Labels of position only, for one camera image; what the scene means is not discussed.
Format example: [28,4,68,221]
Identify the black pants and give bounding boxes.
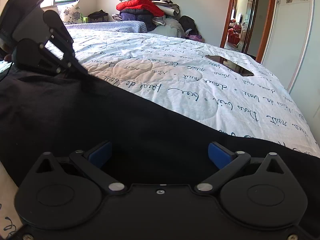
[1,72,319,237]

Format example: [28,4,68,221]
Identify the person's left hand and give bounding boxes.
[4,54,12,62]

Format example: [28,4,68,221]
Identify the floral pillow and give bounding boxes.
[57,1,83,25]

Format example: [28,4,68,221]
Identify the black bag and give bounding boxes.
[88,10,108,23]

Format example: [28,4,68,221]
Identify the blue knitted blanket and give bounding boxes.
[65,21,148,33]

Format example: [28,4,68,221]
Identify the pile of clothes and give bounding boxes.
[112,0,204,42]

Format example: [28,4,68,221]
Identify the white quilt with script print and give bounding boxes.
[3,30,319,239]

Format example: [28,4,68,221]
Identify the black smartphone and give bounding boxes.
[205,55,254,77]

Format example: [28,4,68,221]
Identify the white wardrobe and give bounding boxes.
[263,0,319,146]

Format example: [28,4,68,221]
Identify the wooden door frame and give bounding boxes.
[220,0,276,63]

